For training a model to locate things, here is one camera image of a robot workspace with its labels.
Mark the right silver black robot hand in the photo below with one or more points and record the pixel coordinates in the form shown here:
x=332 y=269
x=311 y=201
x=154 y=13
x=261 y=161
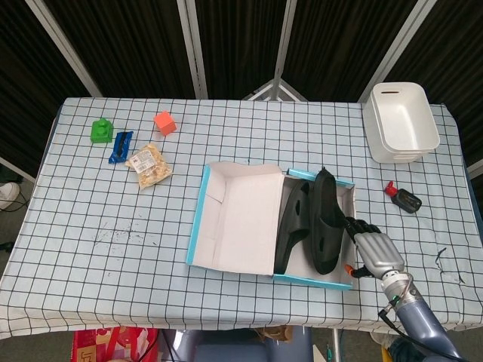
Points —
x=377 y=252

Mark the black rubber slipper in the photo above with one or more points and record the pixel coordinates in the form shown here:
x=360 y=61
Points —
x=326 y=226
x=292 y=226

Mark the light blue cardboard shoe box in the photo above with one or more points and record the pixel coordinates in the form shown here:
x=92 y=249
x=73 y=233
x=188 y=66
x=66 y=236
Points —
x=245 y=226

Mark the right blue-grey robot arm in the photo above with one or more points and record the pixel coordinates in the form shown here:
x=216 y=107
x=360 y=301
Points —
x=419 y=324

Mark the red patterned bag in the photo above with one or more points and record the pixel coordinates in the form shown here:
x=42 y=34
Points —
x=113 y=345

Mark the white blue grid tablecloth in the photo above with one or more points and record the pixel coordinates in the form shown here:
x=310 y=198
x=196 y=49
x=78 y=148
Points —
x=94 y=226

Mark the black bottle with red cap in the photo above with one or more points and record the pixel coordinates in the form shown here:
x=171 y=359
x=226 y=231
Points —
x=407 y=200

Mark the white sneaker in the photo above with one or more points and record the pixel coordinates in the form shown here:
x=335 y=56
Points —
x=377 y=336

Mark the white plastic basket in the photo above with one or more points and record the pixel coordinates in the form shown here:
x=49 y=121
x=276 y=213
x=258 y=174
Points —
x=392 y=158
x=403 y=117

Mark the blue denim trouser leg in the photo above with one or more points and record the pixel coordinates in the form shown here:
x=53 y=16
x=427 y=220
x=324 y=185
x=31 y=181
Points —
x=400 y=350

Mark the white table leg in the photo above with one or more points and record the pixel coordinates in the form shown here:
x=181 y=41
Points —
x=335 y=347

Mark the brown paper bag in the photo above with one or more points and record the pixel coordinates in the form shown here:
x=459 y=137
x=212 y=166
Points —
x=275 y=332

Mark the white screen base bar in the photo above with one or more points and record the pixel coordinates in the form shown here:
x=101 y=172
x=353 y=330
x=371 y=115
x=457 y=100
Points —
x=15 y=169
x=477 y=166

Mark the dark blue chair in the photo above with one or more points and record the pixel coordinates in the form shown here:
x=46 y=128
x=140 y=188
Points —
x=234 y=350

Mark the white triangular screen foot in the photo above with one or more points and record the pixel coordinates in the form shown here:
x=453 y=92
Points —
x=264 y=90

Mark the black pleated screen panel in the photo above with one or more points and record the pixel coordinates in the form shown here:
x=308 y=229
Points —
x=124 y=45
x=339 y=45
x=22 y=75
x=453 y=56
x=241 y=45

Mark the clear bag of beige snacks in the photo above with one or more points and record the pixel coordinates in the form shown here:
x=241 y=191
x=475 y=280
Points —
x=151 y=167

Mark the orange cube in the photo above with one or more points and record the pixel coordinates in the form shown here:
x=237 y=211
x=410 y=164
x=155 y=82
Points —
x=166 y=122

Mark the blue snack wrapper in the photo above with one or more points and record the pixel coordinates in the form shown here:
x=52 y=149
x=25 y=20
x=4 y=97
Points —
x=119 y=149

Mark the green toy building block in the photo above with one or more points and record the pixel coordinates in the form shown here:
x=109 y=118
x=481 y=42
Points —
x=101 y=132

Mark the white screen frame post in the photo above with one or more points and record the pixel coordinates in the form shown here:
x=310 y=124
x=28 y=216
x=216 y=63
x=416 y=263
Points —
x=283 y=41
x=64 y=49
x=192 y=49
x=392 y=49

